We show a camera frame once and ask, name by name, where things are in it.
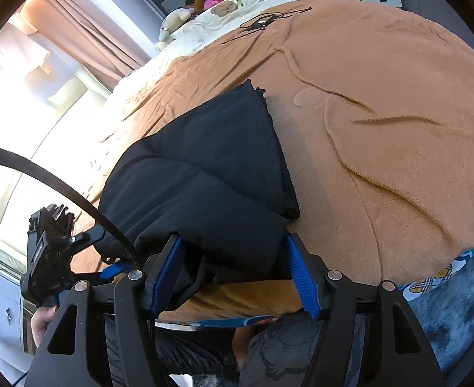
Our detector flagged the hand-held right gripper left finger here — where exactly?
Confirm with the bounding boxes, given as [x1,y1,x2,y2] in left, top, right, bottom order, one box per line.
[23,234,183,387]

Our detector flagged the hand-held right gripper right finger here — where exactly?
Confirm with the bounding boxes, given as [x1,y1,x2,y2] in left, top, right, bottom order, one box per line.
[283,234,447,387]

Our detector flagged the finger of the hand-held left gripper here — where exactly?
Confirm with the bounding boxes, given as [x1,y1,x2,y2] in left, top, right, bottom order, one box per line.
[70,261,137,287]
[68,227,106,253]

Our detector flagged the black pants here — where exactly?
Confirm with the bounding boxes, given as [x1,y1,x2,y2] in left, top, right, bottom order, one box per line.
[98,78,302,311]

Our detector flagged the person's left hand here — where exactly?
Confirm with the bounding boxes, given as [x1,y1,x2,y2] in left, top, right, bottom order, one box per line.
[29,305,60,347]

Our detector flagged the cream padded headboard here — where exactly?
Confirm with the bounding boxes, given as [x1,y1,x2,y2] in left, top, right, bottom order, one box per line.
[0,66,117,259]

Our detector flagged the blue cartoon bed sheet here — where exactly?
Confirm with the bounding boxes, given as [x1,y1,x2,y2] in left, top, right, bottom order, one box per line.
[154,250,474,331]

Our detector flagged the grey shaggy rug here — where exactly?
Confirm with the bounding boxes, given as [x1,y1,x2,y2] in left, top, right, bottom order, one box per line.
[382,246,474,387]

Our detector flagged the white hanging garment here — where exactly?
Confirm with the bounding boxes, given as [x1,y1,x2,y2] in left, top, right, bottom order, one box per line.
[0,42,54,77]

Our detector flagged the orange blanket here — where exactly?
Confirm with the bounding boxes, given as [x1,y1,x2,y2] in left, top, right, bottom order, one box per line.
[70,0,474,323]

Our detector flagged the pink curtain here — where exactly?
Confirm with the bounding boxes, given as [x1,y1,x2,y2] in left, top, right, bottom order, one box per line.
[17,0,153,91]

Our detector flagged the beige bear plush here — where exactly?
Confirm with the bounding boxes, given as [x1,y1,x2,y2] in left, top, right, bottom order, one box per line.
[154,6,195,51]

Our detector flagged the bear print pillow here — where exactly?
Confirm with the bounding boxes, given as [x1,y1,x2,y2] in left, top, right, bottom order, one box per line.
[197,0,286,21]

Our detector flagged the white cabinet with metal handle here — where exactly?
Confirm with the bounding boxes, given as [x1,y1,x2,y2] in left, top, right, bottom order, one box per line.
[0,266,32,351]

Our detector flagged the black charger cable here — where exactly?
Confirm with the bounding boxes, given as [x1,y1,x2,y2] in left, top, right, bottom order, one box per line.
[220,7,314,46]

